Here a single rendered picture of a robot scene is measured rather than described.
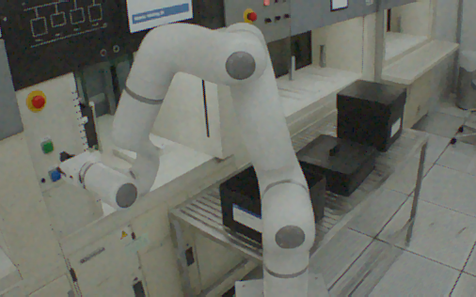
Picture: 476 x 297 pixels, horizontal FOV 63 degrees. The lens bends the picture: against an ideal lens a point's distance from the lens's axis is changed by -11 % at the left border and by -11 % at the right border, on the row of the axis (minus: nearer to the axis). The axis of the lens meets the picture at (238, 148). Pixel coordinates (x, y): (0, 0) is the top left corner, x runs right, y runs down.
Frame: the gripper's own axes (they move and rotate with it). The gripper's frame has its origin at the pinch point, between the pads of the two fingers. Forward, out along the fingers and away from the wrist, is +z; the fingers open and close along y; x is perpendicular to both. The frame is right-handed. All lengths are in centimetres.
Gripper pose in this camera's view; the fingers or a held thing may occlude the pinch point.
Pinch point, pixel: (65, 158)
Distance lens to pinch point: 125.7
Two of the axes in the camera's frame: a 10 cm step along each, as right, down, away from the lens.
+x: -0.6, -8.9, -4.4
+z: -7.5, -2.5, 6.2
